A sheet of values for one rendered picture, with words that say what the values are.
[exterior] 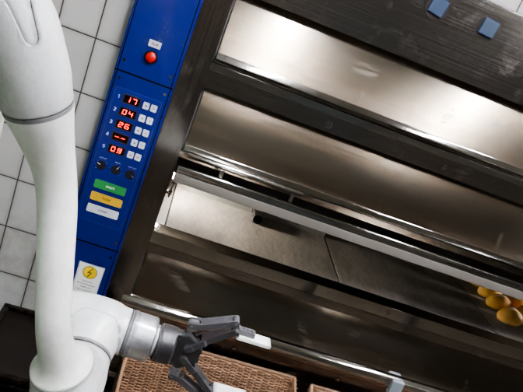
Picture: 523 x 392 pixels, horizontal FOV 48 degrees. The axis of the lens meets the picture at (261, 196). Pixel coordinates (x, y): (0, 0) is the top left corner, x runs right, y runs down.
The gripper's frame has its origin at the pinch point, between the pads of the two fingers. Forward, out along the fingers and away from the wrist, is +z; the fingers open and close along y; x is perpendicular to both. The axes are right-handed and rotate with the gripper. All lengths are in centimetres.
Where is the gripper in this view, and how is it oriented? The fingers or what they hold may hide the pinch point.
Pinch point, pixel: (252, 369)
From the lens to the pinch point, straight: 122.2
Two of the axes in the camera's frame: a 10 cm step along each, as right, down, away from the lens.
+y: -3.6, 8.8, 3.2
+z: 9.3, 3.2, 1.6
